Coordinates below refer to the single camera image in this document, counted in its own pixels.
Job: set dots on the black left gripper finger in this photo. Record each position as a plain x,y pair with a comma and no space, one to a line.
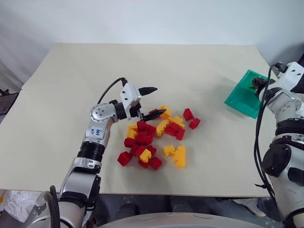
148,90
154,115

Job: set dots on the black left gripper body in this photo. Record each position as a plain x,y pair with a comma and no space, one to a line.
137,109

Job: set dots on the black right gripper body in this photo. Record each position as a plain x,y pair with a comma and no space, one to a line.
270,82

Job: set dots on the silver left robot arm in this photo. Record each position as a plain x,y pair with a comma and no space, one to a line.
97,114

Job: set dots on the red toy block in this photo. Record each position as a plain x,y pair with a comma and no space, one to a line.
181,133
156,163
153,111
129,142
151,129
142,126
188,114
171,129
136,150
144,164
152,149
124,158
144,139
194,123

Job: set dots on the teal plastic bin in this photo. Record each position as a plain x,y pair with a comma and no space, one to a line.
242,98

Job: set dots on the long yellow toy block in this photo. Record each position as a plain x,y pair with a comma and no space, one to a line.
180,157

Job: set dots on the silver robot torso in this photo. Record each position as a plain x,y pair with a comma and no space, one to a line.
180,221

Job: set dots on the crumpled white plastic sheet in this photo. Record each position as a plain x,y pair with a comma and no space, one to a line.
249,206

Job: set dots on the black object beside table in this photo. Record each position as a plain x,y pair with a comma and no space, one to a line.
7,102

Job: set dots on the crumpled white plastic bag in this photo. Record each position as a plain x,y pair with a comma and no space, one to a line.
21,204

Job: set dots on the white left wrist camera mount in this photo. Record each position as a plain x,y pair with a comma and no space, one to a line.
129,93

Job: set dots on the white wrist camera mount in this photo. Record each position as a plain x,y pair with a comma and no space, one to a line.
129,93
292,73

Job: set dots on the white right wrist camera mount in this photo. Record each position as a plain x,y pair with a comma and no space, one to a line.
292,73

